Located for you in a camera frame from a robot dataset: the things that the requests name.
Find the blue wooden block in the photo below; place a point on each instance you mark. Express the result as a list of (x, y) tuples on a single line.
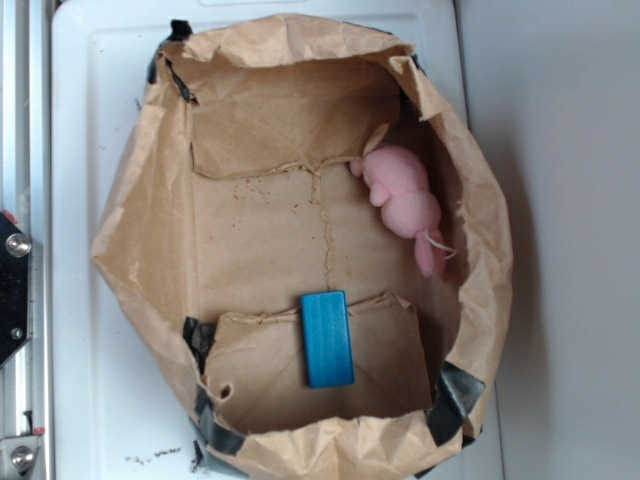
[(327, 339)]

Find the black metal bracket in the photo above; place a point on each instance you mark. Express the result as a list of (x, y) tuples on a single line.
[(16, 249)]

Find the brown paper bag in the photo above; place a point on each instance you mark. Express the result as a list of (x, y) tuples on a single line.
[(235, 199)]

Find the aluminium frame rail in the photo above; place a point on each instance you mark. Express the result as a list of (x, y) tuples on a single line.
[(27, 445)]

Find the pink plush toy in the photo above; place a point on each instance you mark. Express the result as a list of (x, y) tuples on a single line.
[(399, 186)]

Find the white plastic tray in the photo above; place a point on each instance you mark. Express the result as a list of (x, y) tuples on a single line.
[(116, 416)]

